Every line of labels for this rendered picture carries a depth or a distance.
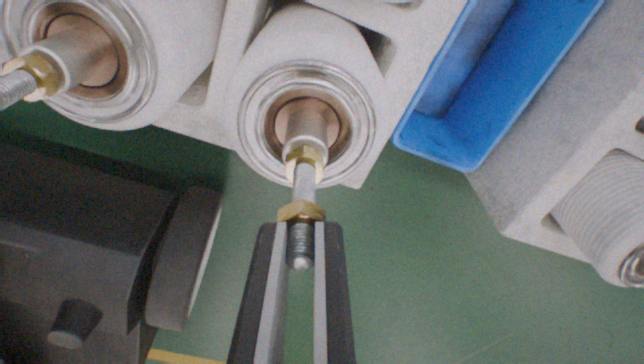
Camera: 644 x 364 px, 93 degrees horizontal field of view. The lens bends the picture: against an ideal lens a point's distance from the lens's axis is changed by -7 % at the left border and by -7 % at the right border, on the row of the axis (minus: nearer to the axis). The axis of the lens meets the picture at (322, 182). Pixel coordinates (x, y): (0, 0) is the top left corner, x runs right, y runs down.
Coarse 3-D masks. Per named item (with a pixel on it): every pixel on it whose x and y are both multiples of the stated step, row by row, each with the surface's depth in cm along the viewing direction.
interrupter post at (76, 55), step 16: (64, 32) 14; (80, 32) 15; (32, 48) 13; (48, 48) 13; (64, 48) 13; (80, 48) 14; (96, 48) 15; (64, 64) 13; (80, 64) 14; (96, 64) 15; (64, 80) 13; (80, 80) 14
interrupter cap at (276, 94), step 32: (288, 64) 16; (320, 64) 16; (256, 96) 17; (288, 96) 17; (320, 96) 17; (352, 96) 17; (256, 128) 18; (352, 128) 18; (256, 160) 19; (352, 160) 19
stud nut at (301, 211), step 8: (304, 200) 12; (288, 208) 12; (296, 208) 11; (304, 208) 11; (312, 208) 12; (320, 208) 12; (280, 216) 12; (288, 216) 11; (296, 216) 11; (304, 216) 11; (312, 216) 11; (320, 216) 12; (288, 224) 11; (312, 224) 11
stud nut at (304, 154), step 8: (296, 152) 15; (304, 152) 14; (312, 152) 15; (320, 152) 15; (288, 160) 14; (296, 160) 14; (304, 160) 14; (312, 160) 14; (320, 160) 14; (288, 168) 15; (320, 168) 15; (288, 176) 15; (320, 176) 15
